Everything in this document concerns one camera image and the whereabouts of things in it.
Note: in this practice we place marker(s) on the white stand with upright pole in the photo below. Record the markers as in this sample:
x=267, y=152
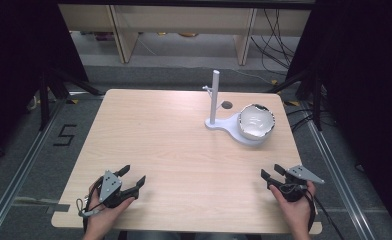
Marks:
x=214, y=100

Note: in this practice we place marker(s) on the light wooden desk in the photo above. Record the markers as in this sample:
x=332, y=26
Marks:
x=184, y=23

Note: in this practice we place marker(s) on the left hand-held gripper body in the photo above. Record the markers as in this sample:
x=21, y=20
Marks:
x=110, y=186

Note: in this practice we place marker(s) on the white crumpled cup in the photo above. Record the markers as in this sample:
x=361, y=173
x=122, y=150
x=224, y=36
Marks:
x=255, y=121

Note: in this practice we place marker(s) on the black metal stand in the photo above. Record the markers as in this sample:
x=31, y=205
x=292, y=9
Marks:
x=312, y=96
x=50, y=93

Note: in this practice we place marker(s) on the person's left hand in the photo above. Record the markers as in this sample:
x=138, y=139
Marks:
x=102, y=216

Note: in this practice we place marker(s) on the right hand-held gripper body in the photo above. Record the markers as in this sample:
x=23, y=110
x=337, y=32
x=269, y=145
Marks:
x=299, y=181

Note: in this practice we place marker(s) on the small dark round disc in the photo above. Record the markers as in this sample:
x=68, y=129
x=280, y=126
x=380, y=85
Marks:
x=226, y=105

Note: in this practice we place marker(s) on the person's right hand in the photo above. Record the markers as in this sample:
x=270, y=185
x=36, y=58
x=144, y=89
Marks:
x=295, y=213

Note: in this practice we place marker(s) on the metal floor rail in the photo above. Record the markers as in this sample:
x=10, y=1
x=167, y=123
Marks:
x=20, y=173
x=339, y=183

